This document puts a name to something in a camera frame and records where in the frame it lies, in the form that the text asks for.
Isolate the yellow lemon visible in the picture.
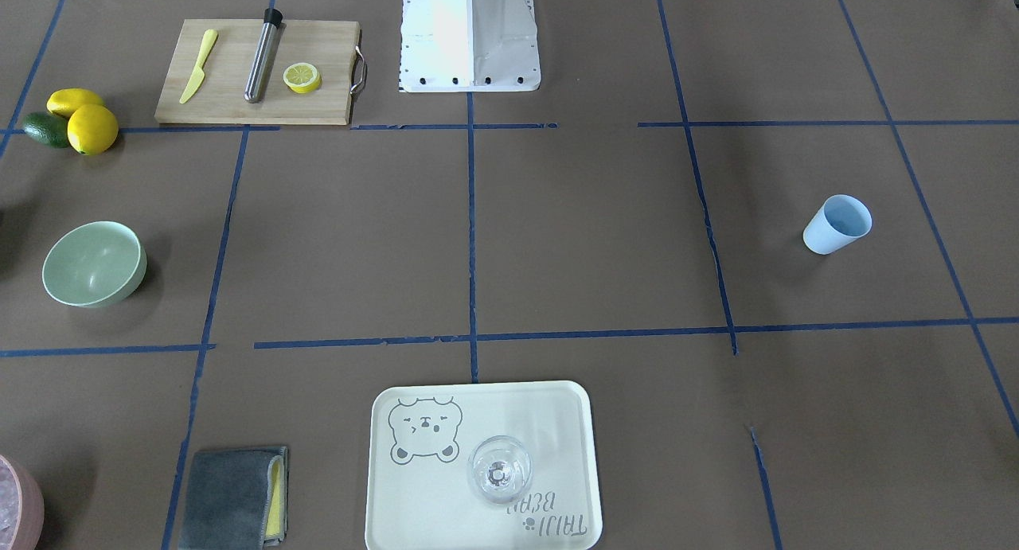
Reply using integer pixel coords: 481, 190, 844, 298
67, 104, 119, 155
46, 87, 105, 119

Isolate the grey yellow folded cloth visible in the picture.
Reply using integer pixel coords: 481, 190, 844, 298
178, 445, 290, 549

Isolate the lemon half slice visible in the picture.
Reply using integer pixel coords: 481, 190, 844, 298
283, 63, 322, 94

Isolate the green avocado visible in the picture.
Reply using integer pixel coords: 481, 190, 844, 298
21, 111, 72, 150

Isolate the yellow lemon rear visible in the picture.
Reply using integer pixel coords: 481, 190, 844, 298
46, 87, 105, 119

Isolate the green bowl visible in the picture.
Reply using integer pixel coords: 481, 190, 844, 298
41, 220, 148, 308

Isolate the clear wine glass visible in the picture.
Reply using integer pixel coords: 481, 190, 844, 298
469, 435, 533, 505

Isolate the pink bowl of ice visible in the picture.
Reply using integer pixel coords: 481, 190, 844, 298
1, 455, 45, 549

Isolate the steel muddler black cap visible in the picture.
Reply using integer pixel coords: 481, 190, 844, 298
244, 7, 283, 103

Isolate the light blue cup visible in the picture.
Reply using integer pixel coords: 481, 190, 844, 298
802, 194, 873, 255

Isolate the cream bear tray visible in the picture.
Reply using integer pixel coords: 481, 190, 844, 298
365, 380, 603, 549

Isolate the wooden cutting board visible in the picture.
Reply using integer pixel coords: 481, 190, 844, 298
154, 19, 362, 127

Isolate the yellow plastic knife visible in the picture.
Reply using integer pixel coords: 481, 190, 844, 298
178, 29, 219, 104

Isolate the yellow lemon front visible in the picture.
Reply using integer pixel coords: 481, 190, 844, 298
67, 104, 119, 155

